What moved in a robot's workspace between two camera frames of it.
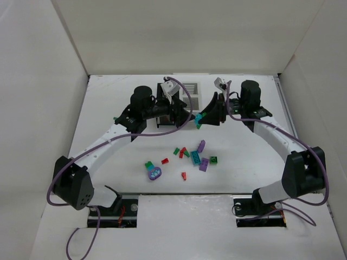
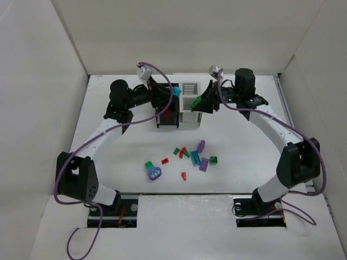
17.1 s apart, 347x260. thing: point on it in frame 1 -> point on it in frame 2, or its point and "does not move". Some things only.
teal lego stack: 151,167 does not move
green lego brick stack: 198,125 -> 197,102
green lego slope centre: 187,154 does not move
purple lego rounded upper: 201,146 does not move
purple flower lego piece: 155,174 does not move
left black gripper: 173,110 -> 154,92
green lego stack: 147,164 does not move
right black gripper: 221,109 -> 213,95
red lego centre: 181,152 does not move
